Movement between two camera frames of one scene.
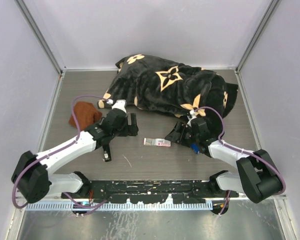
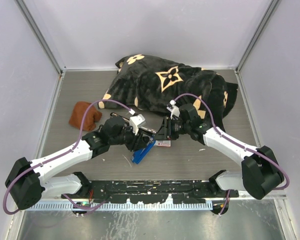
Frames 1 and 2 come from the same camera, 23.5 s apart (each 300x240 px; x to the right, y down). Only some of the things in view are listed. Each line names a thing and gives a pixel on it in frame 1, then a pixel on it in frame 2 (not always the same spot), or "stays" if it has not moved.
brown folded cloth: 86,115 stays
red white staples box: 157,142 stays
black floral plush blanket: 153,84 stays
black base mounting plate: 185,191 stays
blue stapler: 195,148 → 138,155
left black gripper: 129,130 → 136,142
